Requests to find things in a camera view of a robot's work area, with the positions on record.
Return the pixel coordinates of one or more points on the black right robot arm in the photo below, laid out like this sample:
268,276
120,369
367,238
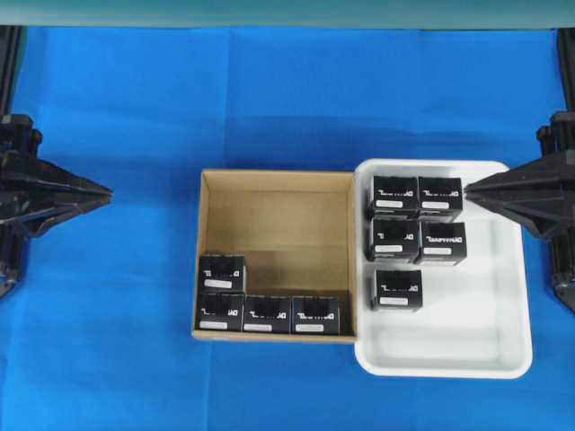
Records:
557,136

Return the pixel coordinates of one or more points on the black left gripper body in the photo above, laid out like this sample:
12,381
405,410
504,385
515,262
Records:
23,206

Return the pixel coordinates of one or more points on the black tray box lower left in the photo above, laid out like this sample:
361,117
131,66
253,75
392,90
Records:
396,289

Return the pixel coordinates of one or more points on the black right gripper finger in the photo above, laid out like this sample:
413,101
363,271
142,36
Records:
502,211
511,182

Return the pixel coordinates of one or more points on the black tray box top left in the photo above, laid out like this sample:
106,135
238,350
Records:
394,197

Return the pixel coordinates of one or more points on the black tray box top right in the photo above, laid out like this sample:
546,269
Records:
440,199

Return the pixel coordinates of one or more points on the black tray box middle right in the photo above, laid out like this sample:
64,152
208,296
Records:
442,244

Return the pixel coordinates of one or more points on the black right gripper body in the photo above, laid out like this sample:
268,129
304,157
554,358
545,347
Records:
551,206

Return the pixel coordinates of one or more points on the black tray box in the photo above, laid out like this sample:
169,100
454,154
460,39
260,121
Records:
394,197
393,239
442,244
396,289
440,199

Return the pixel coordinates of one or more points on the white plastic tray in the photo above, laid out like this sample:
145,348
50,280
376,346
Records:
474,321

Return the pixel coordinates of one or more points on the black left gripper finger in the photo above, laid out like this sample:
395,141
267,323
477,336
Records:
63,213
63,179

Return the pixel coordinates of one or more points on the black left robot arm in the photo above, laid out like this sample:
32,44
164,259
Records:
18,134

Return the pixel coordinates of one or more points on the black tray box middle left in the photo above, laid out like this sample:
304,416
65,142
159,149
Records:
393,239

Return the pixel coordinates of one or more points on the open cardboard box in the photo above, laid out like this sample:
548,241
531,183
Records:
297,232

